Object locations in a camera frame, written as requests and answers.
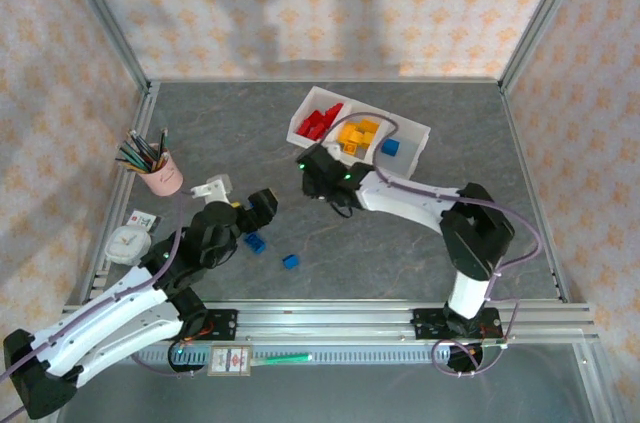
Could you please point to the pink pencil cup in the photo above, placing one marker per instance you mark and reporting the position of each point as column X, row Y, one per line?
column 165, row 180

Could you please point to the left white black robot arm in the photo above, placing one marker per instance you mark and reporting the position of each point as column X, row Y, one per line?
column 115, row 313

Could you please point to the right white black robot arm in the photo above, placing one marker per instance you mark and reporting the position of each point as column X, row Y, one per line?
column 400, row 200

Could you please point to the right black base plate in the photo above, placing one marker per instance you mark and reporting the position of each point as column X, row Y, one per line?
column 427, row 323

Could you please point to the framed label card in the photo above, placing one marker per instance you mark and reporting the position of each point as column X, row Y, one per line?
column 229, row 360

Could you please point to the small red white card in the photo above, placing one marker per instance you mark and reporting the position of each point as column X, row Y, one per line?
column 145, row 221

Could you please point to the aluminium side rail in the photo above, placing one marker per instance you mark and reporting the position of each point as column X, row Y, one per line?
column 130, row 173
column 535, row 193

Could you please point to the translucent white plastic bin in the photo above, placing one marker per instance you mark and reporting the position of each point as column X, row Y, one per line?
column 407, row 153
column 370, row 110

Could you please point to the white alarm clock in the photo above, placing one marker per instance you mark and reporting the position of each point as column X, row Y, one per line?
column 125, row 244

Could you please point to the red bricks in tray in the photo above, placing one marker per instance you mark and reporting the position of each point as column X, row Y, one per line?
column 305, row 110

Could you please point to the green pen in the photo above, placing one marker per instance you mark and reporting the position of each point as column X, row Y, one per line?
column 282, row 358

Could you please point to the colored pencil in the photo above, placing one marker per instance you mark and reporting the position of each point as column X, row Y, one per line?
column 132, row 155
column 129, row 164
column 162, row 145
column 140, row 145

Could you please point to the aluminium back rail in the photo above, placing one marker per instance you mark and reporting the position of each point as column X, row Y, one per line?
column 325, row 80

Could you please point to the aluminium frame post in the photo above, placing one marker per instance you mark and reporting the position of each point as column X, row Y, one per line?
column 545, row 13
column 105, row 18

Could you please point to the yellow sloped lego brick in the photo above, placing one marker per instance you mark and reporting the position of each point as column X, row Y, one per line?
column 350, row 147

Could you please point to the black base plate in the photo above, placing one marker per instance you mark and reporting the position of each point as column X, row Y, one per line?
column 222, row 325
column 427, row 323

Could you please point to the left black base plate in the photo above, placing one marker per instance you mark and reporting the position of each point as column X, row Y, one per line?
column 222, row 325

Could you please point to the aluminium mounting rail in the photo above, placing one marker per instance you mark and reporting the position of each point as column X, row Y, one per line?
column 325, row 320

